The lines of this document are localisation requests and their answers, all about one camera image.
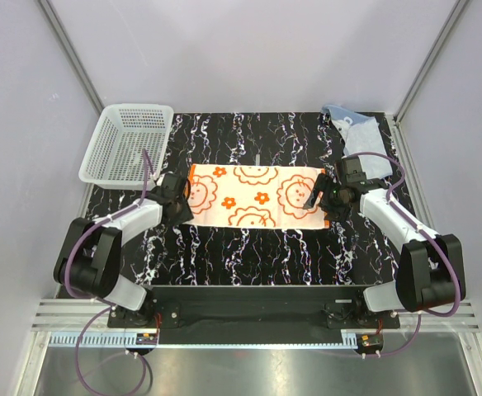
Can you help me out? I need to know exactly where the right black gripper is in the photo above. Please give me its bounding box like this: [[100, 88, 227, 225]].
[[302, 172, 351, 224]]

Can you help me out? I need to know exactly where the orange white patterned towel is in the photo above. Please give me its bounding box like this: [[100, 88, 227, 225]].
[[188, 164, 330, 229]]

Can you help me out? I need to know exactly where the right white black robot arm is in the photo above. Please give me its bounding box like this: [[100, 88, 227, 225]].
[[304, 173, 465, 328]]

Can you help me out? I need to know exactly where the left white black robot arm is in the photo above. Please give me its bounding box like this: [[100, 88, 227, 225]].
[[53, 173, 193, 327]]

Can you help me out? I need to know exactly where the black marble pattern mat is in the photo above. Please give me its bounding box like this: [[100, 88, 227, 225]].
[[65, 111, 447, 286]]

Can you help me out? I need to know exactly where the light blue towel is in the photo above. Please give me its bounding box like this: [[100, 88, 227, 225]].
[[321, 105, 393, 179]]

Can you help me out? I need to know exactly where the white plastic basket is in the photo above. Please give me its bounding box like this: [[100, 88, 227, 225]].
[[78, 103, 174, 191]]

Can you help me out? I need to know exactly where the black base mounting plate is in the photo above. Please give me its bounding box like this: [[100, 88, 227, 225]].
[[108, 285, 400, 330]]

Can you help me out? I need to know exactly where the left small electronics box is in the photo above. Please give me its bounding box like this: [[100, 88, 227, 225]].
[[135, 332, 158, 346]]

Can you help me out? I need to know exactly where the small electronics box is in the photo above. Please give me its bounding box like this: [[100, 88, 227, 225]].
[[357, 333, 384, 350], [135, 332, 158, 346]]

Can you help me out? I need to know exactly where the right small electronics box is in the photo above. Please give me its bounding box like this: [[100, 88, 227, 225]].
[[357, 333, 384, 350]]

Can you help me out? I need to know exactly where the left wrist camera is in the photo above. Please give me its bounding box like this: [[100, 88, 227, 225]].
[[158, 172, 183, 195]]

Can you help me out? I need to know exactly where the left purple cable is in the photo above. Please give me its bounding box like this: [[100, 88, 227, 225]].
[[63, 148, 163, 396]]

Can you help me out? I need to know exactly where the purple cable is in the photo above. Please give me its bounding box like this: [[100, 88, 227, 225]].
[[347, 151, 463, 359], [63, 148, 163, 396]]

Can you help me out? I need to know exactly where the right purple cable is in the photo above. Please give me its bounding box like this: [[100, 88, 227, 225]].
[[347, 151, 463, 359]]

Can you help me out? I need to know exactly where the aluminium frame rail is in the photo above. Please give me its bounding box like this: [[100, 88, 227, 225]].
[[31, 299, 480, 332]]

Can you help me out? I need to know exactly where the slotted cable duct rail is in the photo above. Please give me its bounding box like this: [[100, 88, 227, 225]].
[[49, 332, 362, 348]]

